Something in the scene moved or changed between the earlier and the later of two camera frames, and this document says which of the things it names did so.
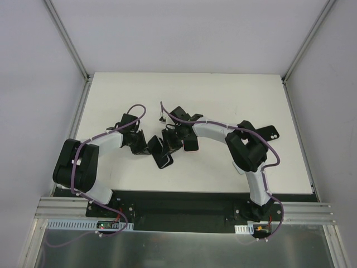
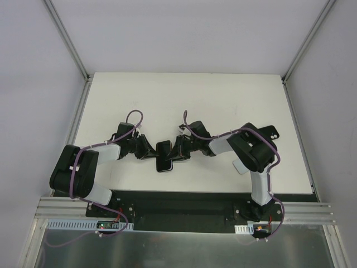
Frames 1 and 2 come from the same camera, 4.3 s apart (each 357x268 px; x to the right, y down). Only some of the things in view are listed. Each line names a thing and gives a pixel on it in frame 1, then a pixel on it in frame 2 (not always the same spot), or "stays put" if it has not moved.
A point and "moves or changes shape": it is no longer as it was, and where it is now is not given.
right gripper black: (170, 142) -> (182, 147)
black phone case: (268, 133) stays put
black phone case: (156, 149) moves or changes shape
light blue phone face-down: (240, 170) stays put
